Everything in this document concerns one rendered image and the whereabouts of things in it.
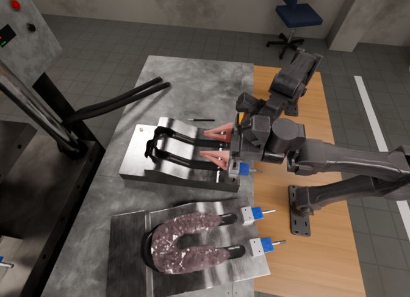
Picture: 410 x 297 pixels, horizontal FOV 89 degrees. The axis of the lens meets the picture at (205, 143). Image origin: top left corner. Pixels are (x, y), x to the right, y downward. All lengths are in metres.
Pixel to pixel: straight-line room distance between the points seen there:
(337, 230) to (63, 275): 1.01
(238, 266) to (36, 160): 1.00
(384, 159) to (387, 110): 2.33
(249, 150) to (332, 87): 2.43
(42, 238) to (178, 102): 0.84
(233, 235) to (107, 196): 0.54
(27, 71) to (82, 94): 1.68
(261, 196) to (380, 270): 1.27
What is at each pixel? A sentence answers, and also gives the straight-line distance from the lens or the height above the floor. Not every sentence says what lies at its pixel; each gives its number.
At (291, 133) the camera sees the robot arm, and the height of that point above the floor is 1.30.
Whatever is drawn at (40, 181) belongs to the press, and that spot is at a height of 0.78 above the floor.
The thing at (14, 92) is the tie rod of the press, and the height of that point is 1.19.
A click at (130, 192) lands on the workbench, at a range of 0.95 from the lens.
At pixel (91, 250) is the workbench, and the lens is 0.95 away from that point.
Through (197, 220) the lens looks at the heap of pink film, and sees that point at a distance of 0.75.
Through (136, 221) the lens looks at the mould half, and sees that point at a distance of 0.79.
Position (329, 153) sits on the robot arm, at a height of 1.23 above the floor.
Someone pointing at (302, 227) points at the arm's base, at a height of 0.81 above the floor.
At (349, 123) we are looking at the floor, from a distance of 2.56.
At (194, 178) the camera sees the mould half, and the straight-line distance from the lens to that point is 0.83.
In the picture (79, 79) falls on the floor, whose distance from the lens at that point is 2.97.
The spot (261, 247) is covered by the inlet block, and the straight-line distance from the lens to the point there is 0.79.
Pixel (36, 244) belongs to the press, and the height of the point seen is 0.78.
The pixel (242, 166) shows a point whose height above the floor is 0.90.
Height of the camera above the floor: 1.65
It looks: 57 degrees down
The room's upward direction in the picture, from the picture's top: straight up
